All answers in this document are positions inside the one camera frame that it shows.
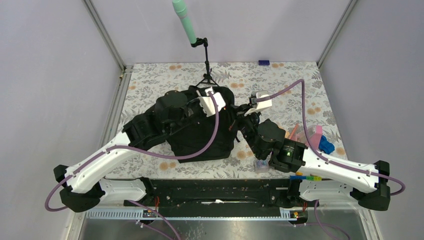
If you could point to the black student backpack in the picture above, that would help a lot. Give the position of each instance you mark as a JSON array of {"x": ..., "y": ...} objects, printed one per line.
[{"x": 205, "y": 139}]

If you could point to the colourful building brick bar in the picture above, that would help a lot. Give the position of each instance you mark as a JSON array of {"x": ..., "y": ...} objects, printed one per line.
[{"x": 300, "y": 176}]

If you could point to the clear box of clips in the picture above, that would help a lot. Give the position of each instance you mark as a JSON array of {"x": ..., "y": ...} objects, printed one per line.
[{"x": 261, "y": 166}]

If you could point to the blue toy car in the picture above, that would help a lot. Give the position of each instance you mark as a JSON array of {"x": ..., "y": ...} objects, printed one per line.
[{"x": 325, "y": 146}]

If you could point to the floral table mat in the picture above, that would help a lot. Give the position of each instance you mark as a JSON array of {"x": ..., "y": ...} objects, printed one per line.
[{"x": 149, "y": 81}]

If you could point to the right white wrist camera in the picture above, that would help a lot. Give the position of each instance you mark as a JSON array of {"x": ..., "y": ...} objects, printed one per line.
[{"x": 258, "y": 101}]

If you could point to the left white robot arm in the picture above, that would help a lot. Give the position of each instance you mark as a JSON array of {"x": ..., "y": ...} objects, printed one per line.
[{"x": 83, "y": 186}]

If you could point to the pink pencil case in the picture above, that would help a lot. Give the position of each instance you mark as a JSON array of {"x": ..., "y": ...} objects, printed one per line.
[{"x": 311, "y": 137}]

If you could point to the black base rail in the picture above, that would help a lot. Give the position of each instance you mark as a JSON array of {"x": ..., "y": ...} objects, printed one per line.
[{"x": 161, "y": 193}]

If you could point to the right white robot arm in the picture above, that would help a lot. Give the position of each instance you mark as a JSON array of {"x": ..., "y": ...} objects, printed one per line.
[{"x": 268, "y": 143}]

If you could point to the orange pencil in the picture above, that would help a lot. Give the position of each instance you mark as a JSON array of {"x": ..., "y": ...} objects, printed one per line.
[{"x": 293, "y": 131}]

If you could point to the small blue block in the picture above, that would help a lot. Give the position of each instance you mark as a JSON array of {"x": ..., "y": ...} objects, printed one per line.
[{"x": 263, "y": 62}]

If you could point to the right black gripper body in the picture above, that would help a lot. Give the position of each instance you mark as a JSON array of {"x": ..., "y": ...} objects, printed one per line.
[{"x": 247, "y": 124}]

